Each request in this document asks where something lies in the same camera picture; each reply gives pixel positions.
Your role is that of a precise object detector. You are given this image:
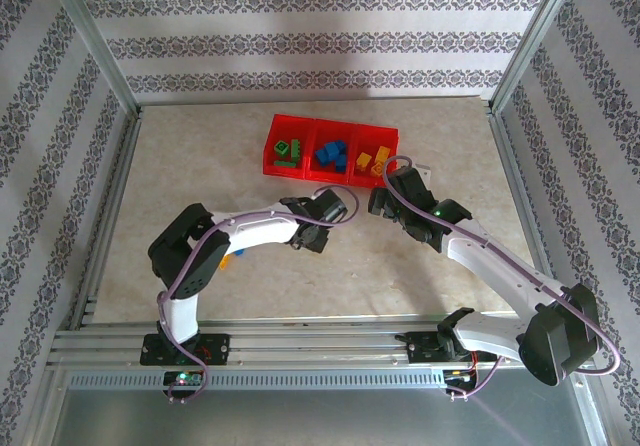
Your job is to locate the red plastic bin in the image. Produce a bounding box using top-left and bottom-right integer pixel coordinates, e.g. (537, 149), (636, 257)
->
(304, 118), (362, 187)
(347, 124), (400, 191)
(261, 112), (318, 181)

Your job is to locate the right controller board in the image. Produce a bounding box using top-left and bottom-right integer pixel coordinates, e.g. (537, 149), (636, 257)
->
(443, 368), (479, 392)

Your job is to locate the grey metal bench plate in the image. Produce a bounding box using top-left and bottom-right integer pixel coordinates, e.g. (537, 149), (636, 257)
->
(44, 360), (611, 446)

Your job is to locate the left controller board with lights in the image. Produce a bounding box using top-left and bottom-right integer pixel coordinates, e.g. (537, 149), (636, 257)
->
(163, 370), (204, 390)

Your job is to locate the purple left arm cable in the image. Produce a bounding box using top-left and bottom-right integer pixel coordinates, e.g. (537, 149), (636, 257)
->
(157, 185), (360, 405)

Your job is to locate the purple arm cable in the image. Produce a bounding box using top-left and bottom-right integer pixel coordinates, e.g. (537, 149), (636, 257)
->
(157, 185), (360, 405)
(383, 154), (621, 401)

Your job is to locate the aluminium side rail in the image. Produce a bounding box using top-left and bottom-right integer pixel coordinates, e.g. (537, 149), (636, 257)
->
(485, 108), (574, 328)
(67, 107), (145, 330)

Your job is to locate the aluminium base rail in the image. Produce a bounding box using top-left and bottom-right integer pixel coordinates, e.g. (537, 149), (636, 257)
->
(48, 318), (587, 367)

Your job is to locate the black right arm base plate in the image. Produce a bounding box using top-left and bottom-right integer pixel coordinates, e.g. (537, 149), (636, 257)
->
(407, 330), (496, 366)

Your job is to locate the slotted grey cable duct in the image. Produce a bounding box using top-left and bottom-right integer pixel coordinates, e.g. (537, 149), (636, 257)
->
(67, 368), (447, 392)

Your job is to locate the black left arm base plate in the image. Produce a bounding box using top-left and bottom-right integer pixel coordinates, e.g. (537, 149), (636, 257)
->
(141, 333), (231, 367)

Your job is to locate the aluminium frame post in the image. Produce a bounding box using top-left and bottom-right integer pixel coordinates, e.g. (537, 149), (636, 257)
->
(42, 0), (144, 117)
(480, 0), (587, 116)

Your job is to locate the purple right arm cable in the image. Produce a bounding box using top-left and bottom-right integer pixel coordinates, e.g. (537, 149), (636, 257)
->
(383, 154), (621, 401)

